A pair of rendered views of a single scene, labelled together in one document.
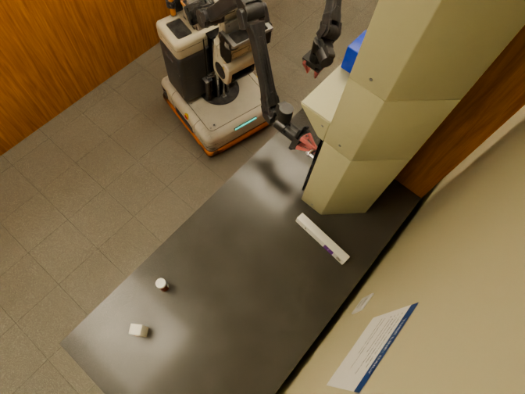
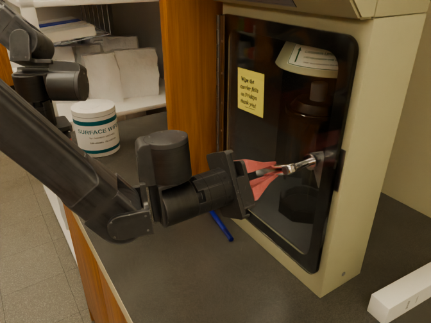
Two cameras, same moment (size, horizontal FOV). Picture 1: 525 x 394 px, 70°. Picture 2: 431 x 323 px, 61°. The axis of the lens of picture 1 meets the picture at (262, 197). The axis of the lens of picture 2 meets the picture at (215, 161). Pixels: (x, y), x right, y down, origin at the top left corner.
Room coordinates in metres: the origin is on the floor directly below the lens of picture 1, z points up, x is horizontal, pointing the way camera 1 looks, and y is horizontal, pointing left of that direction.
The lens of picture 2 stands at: (0.68, 0.32, 1.46)
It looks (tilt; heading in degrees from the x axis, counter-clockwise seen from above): 28 degrees down; 294
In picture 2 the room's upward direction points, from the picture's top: straight up
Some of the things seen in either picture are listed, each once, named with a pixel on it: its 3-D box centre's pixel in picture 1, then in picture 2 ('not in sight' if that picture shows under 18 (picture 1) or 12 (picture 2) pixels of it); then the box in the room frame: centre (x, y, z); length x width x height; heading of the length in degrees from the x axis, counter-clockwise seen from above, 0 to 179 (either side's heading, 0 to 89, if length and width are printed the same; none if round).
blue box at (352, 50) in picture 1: (365, 56); not in sight; (0.93, -0.25, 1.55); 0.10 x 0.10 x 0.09; 57
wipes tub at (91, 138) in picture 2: not in sight; (96, 127); (1.45, -0.49, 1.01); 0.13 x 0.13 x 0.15
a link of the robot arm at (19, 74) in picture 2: (319, 46); (34, 86); (1.25, -0.14, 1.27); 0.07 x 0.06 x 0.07; 23
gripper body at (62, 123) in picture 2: (316, 55); (39, 116); (1.26, -0.14, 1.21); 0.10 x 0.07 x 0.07; 57
